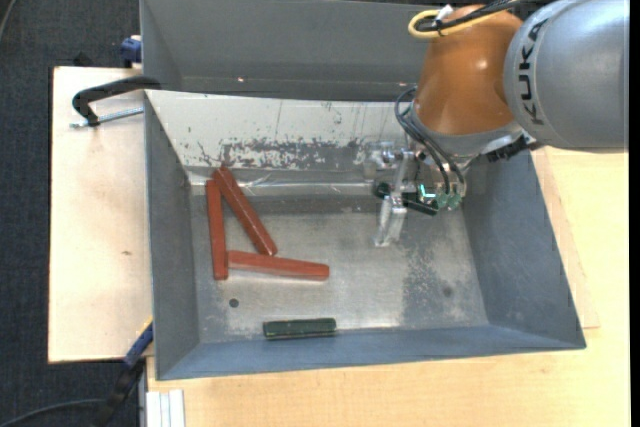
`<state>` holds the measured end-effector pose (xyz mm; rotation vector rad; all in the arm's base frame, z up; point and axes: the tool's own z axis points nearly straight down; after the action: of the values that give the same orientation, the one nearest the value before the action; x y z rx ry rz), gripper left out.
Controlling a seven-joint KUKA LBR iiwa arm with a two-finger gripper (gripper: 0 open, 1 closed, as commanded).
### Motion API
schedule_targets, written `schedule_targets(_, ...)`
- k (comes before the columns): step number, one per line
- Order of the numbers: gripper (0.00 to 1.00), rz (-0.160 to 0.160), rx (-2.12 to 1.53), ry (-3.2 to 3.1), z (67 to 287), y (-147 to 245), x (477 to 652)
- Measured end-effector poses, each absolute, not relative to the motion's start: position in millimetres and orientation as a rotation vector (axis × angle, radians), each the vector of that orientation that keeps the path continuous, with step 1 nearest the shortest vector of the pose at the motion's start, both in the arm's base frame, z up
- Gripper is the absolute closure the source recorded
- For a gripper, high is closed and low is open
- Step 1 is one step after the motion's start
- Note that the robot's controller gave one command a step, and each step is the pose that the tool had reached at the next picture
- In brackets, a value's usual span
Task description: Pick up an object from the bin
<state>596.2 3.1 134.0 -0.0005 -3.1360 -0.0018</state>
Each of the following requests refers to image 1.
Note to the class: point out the pale wood flat board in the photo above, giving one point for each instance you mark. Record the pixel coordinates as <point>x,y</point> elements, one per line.
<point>95,225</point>

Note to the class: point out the grey metal bin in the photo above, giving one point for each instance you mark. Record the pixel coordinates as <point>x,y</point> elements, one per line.
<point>350,285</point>

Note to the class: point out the red-brown flat block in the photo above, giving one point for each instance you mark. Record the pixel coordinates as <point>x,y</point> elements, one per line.
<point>217,235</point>
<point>247,215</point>
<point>280,265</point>

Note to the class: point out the dark green flat block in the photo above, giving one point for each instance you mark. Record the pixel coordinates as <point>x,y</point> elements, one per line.
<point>300,328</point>

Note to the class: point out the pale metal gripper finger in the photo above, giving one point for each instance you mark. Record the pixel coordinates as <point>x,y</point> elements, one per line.
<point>398,222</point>
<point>384,222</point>

